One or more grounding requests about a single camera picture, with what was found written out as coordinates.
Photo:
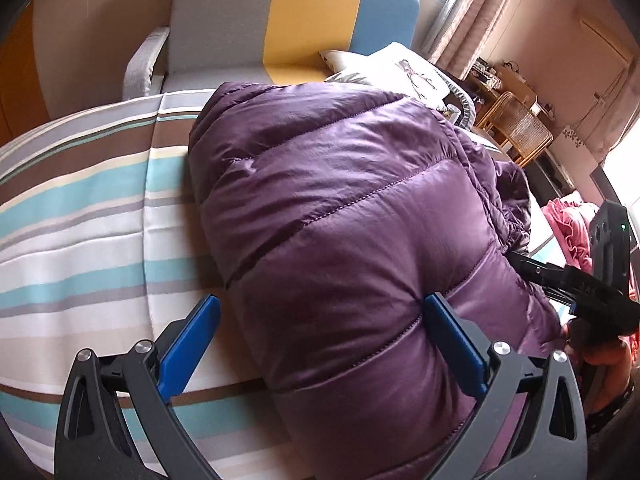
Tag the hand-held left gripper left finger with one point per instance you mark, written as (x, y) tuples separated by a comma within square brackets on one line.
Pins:
[(182, 350)]

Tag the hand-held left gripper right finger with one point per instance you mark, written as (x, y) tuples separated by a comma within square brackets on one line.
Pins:
[(457, 345)]

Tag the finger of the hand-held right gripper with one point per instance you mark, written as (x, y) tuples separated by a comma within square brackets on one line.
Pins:
[(542, 272)]

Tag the purple down jacket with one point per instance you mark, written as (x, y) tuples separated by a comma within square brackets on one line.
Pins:
[(350, 220)]

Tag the person's right hand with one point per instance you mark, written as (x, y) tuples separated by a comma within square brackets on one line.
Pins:
[(607, 360)]

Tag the pink cloth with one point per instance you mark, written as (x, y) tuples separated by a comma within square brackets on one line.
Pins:
[(567, 225)]

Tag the wicker chair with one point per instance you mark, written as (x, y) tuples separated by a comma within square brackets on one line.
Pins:
[(522, 127)]

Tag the striped bed blanket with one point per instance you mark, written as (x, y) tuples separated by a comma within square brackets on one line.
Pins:
[(90, 220)]

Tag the cluttered wooden desk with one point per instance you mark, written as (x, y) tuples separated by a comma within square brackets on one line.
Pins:
[(500, 77)]

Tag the beige door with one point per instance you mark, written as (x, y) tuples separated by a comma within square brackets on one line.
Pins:
[(605, 60)]

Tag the white printed pillow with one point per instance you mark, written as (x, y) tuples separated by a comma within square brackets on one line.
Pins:
[(400, 70)]

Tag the beige curtain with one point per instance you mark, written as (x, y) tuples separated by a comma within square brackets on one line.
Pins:
[(475, 15)]

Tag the wooden wardrobe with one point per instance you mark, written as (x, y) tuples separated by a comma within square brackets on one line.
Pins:
[(20, 90)]

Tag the grey yellow blue sofa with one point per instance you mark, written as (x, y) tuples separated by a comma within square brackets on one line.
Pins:
[(225, 15)]

